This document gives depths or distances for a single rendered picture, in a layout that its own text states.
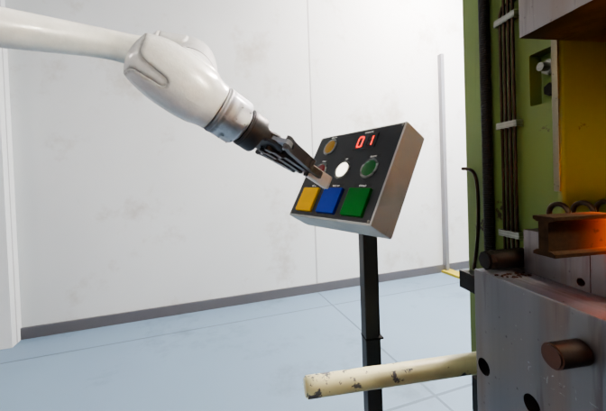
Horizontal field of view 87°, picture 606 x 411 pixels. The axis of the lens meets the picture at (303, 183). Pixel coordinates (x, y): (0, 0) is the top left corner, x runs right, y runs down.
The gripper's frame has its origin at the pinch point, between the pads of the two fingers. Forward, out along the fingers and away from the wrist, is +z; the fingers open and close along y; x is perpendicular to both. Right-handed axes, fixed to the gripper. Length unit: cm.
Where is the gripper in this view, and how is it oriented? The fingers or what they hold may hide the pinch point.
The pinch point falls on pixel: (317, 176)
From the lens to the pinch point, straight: 71.0
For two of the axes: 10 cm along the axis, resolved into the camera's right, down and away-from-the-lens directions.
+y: 5.7, -0.1, -8.2
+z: 7.3, 4.7, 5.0
